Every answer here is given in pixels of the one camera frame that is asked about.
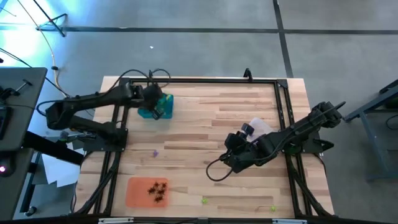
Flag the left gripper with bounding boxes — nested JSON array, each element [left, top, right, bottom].
[[133, 83, 165, 121]]

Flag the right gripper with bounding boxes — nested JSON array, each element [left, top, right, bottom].
[[223, 123, 267, 174]]

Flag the clear plastic bin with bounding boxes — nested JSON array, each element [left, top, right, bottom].
[[248, 116, 275, 143]]

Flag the teal plastic bin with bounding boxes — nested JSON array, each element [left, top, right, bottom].
[[137, 93, 174, 119]]

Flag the orange plastic bin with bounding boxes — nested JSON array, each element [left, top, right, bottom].
[[125, 177, 171, 209]]

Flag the white label strip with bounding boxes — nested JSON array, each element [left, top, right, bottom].
[[98, 217, 134, 224], [272, 218, 308, 224]]

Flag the black diagonal bar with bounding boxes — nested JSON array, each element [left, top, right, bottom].
[[22, 130, 85, 166]]

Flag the white paper sheet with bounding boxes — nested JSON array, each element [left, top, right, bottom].
[[40, 141, 83, 188]]

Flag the grey desk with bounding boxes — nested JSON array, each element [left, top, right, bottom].
[[0, 67, 48, 152]]

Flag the blue-grey metal table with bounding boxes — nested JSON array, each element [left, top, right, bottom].
[[343, 79, 398, 183]]

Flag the black stand base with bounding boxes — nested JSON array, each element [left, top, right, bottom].
[[32, 0, 68, 38]]

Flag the black desk clamp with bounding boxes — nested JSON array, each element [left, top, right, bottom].
[[0, 79, 34, 101]]

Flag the black computer mouse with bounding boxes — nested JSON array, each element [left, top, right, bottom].
[[0, 157, 16, 178]]

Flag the dark desk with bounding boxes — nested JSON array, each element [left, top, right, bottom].
[[0, 147, 35, 222]]

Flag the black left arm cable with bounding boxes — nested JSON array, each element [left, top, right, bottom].
[[35, 67, 172, 118]]

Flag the black aluminium table frame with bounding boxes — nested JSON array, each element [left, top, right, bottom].
[[72, 76, 336, 218]]

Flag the yellow floor cable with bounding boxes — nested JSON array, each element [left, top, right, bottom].
[[17, 0, 69, 98]]

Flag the black floor cable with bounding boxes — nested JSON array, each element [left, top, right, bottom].
[[0, 46, 71, 98]]

